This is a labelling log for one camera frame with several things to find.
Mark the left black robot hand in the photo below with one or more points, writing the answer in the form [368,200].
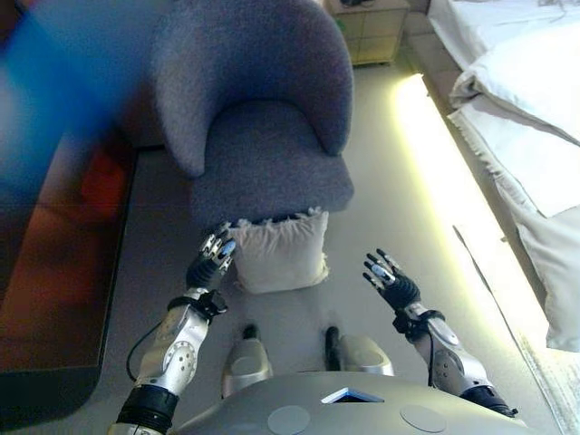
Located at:
[204,272]

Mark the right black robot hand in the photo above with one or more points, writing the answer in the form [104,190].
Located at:
[403,290]

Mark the white fringed cushion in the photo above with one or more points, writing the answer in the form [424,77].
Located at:
[281,258]

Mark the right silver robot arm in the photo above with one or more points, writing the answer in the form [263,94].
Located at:
[453,362]

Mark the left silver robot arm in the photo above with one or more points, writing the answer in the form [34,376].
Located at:
[179,358]

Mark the right silver robot leg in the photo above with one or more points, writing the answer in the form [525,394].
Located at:
[362,358]

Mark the silver robot torso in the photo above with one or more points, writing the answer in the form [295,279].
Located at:
[344,412]

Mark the grey fabric armchair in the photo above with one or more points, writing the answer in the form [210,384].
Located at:
[267,145]

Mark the glossy dark cabinet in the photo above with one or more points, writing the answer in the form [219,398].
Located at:
[50,272]

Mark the grey white patterned rug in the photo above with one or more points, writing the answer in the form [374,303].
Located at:
[557,389]

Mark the bed with white duvet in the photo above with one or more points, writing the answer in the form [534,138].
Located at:
[525,113]

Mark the beige wooden nightstand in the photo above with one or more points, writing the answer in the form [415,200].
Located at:
[376,36]

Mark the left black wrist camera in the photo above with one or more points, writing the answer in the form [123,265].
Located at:
[214,302]

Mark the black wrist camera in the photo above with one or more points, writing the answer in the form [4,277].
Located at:
[404,324]
[214,302]

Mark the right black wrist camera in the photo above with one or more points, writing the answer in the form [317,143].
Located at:
[404,324]

